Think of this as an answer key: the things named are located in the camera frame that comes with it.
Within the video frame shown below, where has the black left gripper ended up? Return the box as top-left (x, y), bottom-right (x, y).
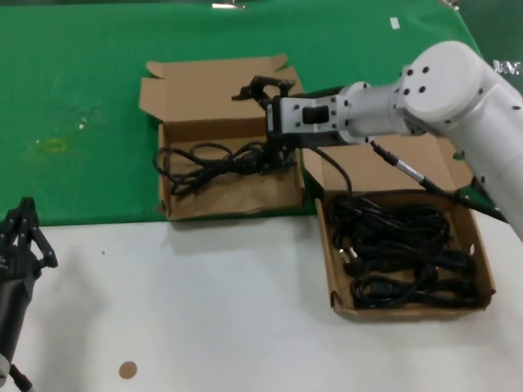
top-left (0, 197), bottom-right (58, 359)

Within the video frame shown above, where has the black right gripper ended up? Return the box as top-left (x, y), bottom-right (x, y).
top-left (230, 75), bottom-right (367, 175)

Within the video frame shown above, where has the black power cable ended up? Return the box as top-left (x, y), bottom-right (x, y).
top-left (334, 240), bottom-right (478, 278)
top-left (329, 194), bottom-right (454, 251)
top-left (349, 272), bottom-right (480, 310)
top-left (154, 140), bottom-right (287, 199)

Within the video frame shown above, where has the cardboard box with open lid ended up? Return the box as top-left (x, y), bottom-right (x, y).
top-left (137, 52), bottom-right (306, 222)
top-left (301, 134), bottom-right (498, 323)

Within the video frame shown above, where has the green table cloth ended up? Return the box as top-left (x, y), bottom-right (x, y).
top-left (0, 0), bottom-right (523, 228)

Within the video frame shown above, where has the crumpled silver foil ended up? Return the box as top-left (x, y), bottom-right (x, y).
top-left (493, 60), bottom-right (523, 77)

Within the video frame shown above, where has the plain black arm cable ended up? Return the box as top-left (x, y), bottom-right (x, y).
top-left (304, 147), bottom-right (353, 196)

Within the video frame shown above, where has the cable with silver connector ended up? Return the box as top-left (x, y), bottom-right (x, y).
top-left (370, 140), bottom-right (510, 224)

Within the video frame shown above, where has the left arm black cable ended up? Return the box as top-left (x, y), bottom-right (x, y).
top-left (7, 363), bottom-right (34, 392)

